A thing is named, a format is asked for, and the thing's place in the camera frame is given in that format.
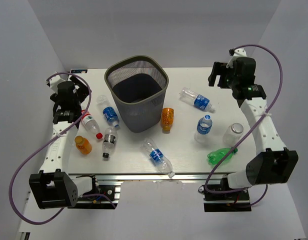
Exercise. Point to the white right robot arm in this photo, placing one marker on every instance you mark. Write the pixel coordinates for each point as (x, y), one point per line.
(274, 162)

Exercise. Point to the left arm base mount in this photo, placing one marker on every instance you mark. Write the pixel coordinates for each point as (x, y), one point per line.
(107, 198)

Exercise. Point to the grey mesh waste bin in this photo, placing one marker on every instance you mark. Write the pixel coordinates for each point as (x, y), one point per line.
(138, 87)

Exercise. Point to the orange textured bottle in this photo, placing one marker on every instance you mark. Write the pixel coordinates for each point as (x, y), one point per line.
(167, 119)

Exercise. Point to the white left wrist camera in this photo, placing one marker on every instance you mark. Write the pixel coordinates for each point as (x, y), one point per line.
(53, 82)

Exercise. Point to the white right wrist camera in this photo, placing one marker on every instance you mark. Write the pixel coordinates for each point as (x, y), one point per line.
(235, 53)

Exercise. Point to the black label clear bottle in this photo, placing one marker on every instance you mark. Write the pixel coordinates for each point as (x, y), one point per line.
(109, 142)

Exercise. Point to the blue label bottle front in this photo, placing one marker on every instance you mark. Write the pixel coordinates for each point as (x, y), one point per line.
(162, 163)

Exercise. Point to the clear bottle silver cap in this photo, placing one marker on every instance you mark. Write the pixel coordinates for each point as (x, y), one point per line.
(233, 134)

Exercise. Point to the blue label bottle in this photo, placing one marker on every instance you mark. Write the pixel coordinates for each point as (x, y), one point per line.
(197, 100)
(203, 127)
(110, 115)
(162, 163)

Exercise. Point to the orange juice bottle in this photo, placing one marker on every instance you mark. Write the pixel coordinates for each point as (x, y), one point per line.
(83, 145)

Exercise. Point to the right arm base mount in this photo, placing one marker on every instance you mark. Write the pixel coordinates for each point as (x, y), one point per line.
(225, 202)

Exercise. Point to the red cap clear bottle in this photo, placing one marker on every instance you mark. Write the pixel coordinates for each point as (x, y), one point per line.
(91, 125)

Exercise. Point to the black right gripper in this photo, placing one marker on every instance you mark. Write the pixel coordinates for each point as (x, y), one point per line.
(218, 69)

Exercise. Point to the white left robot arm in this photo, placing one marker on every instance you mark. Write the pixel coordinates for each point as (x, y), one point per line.
(52, 187)

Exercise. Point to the blue table label left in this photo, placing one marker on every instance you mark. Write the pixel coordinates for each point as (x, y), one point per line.
(79, 71)

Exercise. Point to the aluminium table front rail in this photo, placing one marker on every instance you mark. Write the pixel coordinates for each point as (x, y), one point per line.
(118, 178)

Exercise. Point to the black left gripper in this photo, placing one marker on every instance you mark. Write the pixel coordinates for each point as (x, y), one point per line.
(82, 91)

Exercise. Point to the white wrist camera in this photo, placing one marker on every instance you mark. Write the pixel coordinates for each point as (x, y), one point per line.
(235, 53)
(53, 82)

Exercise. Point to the green crushed bottle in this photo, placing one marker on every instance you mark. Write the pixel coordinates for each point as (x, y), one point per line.
(215, 157)

